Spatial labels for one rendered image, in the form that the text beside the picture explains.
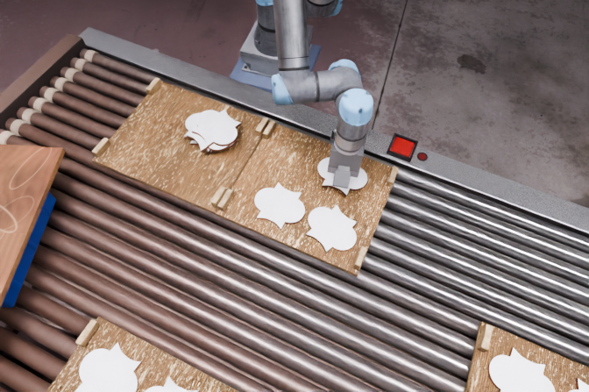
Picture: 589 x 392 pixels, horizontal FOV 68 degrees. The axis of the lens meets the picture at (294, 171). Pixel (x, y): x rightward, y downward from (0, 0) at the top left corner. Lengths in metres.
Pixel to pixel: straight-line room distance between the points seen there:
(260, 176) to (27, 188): 0.59
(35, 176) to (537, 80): 2.83
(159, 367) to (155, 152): 0.60
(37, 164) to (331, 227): 0.78
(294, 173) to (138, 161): 0.45
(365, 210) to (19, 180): 0.90
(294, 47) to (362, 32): 2.14
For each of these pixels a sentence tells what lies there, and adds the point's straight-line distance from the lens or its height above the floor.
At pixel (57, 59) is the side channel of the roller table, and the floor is 0.95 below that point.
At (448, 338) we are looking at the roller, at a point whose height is 0.92.
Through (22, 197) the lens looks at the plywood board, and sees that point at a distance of 1.27.
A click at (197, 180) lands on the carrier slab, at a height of 0.94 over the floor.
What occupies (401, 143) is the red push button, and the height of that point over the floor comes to 0.93.
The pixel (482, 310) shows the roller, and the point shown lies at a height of 0.92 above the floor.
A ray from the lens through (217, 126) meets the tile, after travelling 1.30.
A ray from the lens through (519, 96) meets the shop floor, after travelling 3.07.
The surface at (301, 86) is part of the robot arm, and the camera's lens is 1.05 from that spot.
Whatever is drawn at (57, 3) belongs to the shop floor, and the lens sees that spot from 3.70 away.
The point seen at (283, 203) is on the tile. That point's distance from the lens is 1.19.
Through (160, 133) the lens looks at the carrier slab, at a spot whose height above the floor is 0.94.
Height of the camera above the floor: 2.00
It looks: 57 degrees down
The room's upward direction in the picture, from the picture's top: 2 degrees clockwise
